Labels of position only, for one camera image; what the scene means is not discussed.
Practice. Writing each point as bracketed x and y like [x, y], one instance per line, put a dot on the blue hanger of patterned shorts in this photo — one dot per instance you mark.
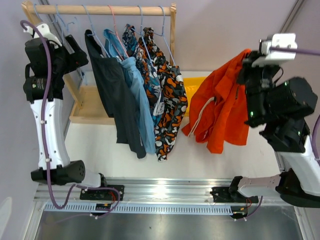
[143, 36]

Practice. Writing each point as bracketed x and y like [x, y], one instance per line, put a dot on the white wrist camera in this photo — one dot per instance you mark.
[44, 29]
[276, 49]

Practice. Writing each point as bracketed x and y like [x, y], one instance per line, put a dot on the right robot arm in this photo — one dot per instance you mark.
[281, 108]

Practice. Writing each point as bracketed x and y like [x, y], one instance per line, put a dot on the blue hanger of dark shorts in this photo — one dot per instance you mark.
[94, 34]

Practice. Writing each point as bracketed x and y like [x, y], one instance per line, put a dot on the yellow plastic tray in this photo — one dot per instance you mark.
[191, 85]

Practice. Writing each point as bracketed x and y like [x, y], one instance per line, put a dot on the black orange camo shorts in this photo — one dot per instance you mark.
[174, 98]

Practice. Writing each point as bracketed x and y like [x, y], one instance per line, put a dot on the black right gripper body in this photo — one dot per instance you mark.
[256, 79]

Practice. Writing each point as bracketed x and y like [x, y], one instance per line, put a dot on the aluminium mounting rail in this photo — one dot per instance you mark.
[154, 196]

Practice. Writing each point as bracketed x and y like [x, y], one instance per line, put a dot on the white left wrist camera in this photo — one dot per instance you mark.
[44, 29]

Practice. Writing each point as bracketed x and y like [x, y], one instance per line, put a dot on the pink wire hanger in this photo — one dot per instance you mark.
[116, 31]

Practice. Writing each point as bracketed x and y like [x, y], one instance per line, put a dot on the empty light blue hanger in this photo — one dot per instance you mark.
[36, 13]

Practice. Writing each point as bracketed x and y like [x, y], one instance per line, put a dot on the blue orange patterned shorts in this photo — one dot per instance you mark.
[151, 83]

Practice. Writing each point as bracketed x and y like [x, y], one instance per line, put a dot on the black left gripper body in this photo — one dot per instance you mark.
[65, 62]

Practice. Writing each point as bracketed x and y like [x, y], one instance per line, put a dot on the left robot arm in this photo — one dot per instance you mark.
[46, 101]

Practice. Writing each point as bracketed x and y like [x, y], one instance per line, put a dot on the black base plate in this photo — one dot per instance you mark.
[225, 194]
[103, 195]

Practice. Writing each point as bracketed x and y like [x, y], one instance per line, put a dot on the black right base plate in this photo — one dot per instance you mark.
[225, 194]

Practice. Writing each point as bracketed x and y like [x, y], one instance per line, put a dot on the blue hanger of orange shorts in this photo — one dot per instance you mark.
[63, 26]

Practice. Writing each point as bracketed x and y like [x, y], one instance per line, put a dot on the light blue shorts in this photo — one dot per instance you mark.
[133, 78]

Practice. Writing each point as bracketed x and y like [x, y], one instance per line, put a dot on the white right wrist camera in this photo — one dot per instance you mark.
[276, 49]

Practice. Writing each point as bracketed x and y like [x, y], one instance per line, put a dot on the blue hanger of camo shorts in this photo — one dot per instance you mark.
[172, 61]

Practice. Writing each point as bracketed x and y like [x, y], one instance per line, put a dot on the dark grey shorts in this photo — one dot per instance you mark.
[115, 95]

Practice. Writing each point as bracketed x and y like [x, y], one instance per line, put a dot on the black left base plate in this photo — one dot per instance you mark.
[103, 195]

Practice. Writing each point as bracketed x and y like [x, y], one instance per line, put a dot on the wooden clothes rack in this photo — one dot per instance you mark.
[88, 108]

